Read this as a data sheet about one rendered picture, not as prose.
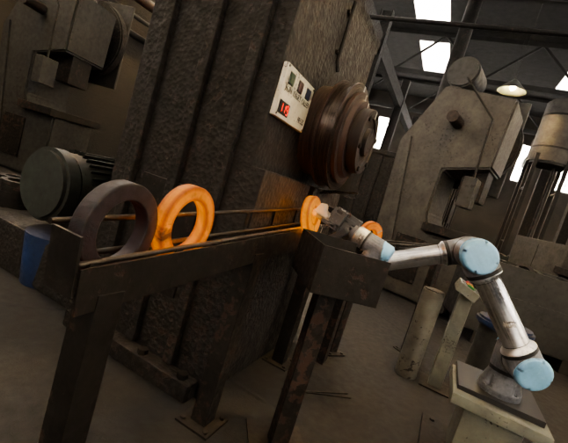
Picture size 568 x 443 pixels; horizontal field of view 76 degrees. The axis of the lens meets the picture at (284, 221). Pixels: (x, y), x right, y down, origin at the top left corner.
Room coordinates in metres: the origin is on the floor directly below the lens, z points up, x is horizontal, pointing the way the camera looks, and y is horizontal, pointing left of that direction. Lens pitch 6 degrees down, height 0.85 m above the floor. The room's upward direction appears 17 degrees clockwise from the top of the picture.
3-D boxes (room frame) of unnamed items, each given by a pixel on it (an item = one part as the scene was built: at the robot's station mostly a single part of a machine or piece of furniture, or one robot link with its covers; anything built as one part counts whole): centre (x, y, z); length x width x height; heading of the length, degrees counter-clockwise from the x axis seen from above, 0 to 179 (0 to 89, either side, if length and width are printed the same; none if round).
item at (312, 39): (1.83, 0.26, 0.88); 1.08 x 0.73 x 1.76; 157
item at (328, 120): (1.66, -0.14, 1.11); 0.47 x 0.06 x 0.47; 157
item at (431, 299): (2.02, -0.92, 0.26); 0.12 x 0.12 x 0.52
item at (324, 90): (1.70, -0.06, 1.11); 0.47 x 0.10 x 0.47; 157
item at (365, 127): (1.63, -0.23, 1.11); 0.28 x 0.06 x 0.28; 157
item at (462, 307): (2.00, -1.08, 0.31); 0.24 x 0.16 x 0.62; 157
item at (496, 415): (1.36, -0.98, 0.28); 0.32 x 0.32 x 0.04; 66
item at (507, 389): (1.36, -0.98, 0.37); 0.15 x 0.15 x 0.10
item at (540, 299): (3.41, -2.29, 0.39); 1.03 x 0.83 x 0.77; 82
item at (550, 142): (8.90, -5.58, 2.25); 0.92 x 0.92 x 4.50
